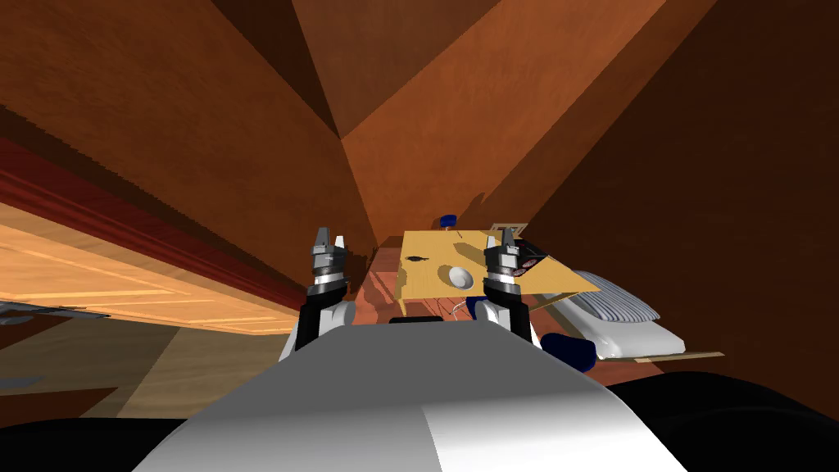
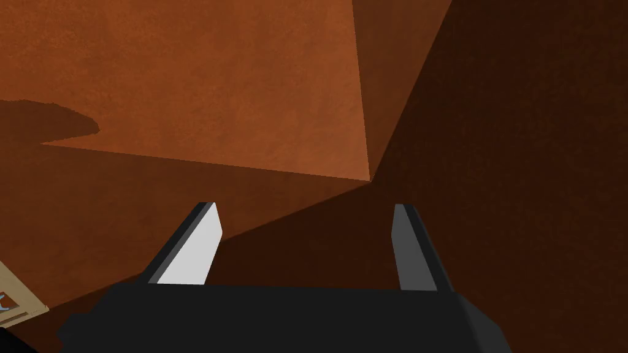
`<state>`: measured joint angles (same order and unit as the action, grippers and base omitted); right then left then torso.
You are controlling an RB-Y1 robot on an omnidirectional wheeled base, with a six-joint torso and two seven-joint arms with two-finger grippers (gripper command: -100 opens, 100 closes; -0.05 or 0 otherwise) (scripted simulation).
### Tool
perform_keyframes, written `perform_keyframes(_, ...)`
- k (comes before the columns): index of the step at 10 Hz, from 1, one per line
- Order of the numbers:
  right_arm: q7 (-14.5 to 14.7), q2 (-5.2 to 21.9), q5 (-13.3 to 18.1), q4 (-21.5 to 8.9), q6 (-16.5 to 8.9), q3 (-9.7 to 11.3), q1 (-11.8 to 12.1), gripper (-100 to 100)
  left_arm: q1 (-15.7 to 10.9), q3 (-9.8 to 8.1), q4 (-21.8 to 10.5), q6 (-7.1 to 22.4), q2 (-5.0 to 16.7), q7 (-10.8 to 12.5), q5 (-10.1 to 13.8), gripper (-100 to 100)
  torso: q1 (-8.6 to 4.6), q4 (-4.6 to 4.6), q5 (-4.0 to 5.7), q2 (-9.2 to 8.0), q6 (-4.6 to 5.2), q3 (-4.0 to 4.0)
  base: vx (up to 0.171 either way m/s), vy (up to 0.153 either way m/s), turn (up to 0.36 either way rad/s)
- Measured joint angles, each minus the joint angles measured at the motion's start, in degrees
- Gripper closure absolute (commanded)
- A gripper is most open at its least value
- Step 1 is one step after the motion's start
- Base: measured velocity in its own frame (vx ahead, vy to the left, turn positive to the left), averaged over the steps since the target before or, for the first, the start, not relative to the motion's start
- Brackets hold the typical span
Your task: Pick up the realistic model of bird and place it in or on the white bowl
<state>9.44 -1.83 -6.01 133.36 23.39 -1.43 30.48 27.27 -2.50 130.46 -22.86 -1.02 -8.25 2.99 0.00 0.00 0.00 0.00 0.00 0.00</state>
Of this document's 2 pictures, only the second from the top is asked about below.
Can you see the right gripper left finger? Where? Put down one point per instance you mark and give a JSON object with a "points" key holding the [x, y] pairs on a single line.
{"points": [[192, 252]]}

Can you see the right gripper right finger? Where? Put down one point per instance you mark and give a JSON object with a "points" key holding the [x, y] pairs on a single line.
{"points": [[416, 255]]}

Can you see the tan framed wall picture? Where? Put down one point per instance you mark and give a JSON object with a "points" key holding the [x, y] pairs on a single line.
{"points": [[17, 303]]}

